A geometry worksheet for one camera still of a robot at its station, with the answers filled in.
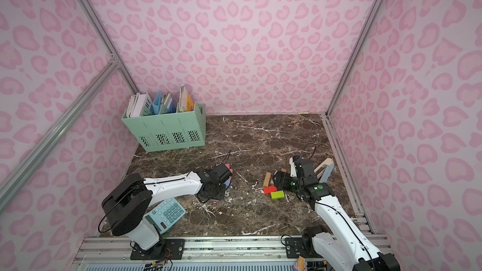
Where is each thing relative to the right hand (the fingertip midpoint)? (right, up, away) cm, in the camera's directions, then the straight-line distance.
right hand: (280, 178), depth 83 cm
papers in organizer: (-64, +33, +6) cm, 72 cm away
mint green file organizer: (-55, +21, +10) cm, 59 cm away
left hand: (-27, -8, +6) cm, 29 cm away
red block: (-5, -7, +6) cm, 11 cm away
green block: (-1, -9, +5) cm, 10 cm away
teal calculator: (-49, -15, -3) cm, 51 cm away
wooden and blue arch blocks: (+25, +4, +10) cm, 28 cm away
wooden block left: (-5, -3, +8) cm, 10 cm away
